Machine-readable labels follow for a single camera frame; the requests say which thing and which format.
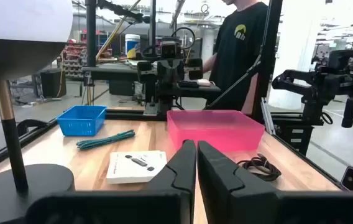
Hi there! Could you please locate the white box with product photo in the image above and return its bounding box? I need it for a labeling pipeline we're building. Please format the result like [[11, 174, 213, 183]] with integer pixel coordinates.
[[106, 151, 167, 185]]

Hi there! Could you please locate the person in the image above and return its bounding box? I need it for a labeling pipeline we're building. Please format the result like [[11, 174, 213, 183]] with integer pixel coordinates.
[[201, 0, 271, 112]]

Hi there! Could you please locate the black curved bracket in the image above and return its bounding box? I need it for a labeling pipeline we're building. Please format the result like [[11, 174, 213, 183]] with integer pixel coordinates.
[[16, 119, 49, 137]]

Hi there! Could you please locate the pink plastic bin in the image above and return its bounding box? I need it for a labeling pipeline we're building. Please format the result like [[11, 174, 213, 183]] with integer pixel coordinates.
[[166, 109, 266, 153]]

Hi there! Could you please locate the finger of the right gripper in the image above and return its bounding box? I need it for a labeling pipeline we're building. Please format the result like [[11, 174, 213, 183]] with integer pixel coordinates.
[[157, 58, 172, 83], [170, 58, 185, 83]]

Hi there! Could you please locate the red parts shelf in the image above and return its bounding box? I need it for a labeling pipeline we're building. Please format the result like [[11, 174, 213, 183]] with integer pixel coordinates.
[[62, 39, 88, 78]]

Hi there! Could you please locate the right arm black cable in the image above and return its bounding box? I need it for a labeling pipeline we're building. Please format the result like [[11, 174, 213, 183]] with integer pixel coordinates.
[[141, 27, 196, 60]]

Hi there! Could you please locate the black background table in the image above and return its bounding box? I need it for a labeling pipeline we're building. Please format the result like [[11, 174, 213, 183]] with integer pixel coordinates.
[[81, 63, 222, 100]]

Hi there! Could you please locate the black floor cabinet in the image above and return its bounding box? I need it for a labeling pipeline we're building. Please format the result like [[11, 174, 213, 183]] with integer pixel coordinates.
[[39, 68, 67, 99]]

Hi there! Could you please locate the teal braided cable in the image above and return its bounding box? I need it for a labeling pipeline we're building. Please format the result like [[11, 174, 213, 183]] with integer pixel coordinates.
[[76, 129, 136, 151]]

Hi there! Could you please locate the white globe table lamp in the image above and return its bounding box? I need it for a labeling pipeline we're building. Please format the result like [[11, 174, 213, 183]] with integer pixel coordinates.
[[0, 0, 75, 224]]

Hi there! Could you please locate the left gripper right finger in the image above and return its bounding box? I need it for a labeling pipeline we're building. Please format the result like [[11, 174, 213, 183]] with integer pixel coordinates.
[[197, 140, 353, 224]]

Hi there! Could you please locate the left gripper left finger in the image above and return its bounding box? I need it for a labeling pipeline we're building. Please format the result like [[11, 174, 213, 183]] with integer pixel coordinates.
[[24, 139, 197, 224]]

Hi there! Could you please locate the white tub with blue label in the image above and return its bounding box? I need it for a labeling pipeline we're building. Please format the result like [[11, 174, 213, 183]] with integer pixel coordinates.
[[124, 34, 141, 60]]

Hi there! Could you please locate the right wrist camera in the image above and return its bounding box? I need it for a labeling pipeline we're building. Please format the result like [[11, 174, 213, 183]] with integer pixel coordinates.
[[160, 40, 180, 60]]

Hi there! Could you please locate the silver aluminium extrusion piece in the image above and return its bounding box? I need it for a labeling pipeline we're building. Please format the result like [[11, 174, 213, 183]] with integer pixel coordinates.
[[259, 97, 276, 135]]

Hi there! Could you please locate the blue plastic basket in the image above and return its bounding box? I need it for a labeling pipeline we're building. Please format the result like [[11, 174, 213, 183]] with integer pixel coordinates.
[[56, 105, 108, 137]]

